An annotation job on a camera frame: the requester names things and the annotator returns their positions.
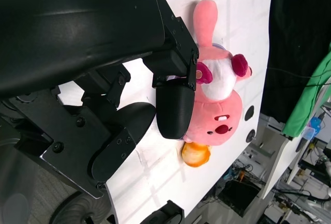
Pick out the black ribbed round base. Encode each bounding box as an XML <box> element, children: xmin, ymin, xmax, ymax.
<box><xmin>49</xmin><ymin>190</ymin><xmax>116</xmax><ymax>224</ymax></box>

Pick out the orange striped toy bun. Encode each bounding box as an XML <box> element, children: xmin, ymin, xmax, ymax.
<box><xmin>182</xmin><ymin>142</ymin><xmax>212</xmax><ymax>168</ymax></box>

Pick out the pink plush beaver doll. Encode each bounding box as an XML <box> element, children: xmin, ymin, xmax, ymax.
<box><xmin>183</xmin><ymin>0</ymin><xmax>254</xmax><ymax>147</ymax></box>

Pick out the blue plastic item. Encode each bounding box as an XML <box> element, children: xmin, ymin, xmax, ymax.
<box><xmin>305</xmin><ymin>116</ymin><xmax>322</xmax><ymax>140</ymax></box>

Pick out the green cloth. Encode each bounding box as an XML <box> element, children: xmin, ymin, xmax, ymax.
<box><xmin>281</xmin><ymin>42</ymin><xmax>331</xmax><ymax>141</ymax></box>

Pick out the white side desk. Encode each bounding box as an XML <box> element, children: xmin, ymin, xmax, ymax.
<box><xmin>260</xmin><ymin>114</ymin><xmax>312</xmax><ymax>200</ymax></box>

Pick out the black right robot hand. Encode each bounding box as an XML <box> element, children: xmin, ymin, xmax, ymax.
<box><xmin>143</xmin><ymin>200</ymin><xmax>185</xmax><ymax>224</ymax></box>

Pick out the black round table grommet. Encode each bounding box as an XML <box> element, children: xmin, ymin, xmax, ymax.
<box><xmin>245</xmin><ymin>106</ymin><xmax>255</xmax><ymax>121</ymax></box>

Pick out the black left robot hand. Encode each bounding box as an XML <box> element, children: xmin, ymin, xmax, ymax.
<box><xmin>0</xmin><ymin>0</ymin><xmax>200</xmax><ymax>199</ymax></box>

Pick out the black floor box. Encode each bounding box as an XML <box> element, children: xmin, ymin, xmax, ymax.
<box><xmin>217</xmin><ymin>180</ymin><xmax>262</xmax><ymax>217</ymax></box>

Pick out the black backdrop curtain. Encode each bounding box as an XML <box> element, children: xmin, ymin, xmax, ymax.
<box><xmin>260</xmin><ymin>0</ymin><xmax>331</xmax><ymax>125</ymax></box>

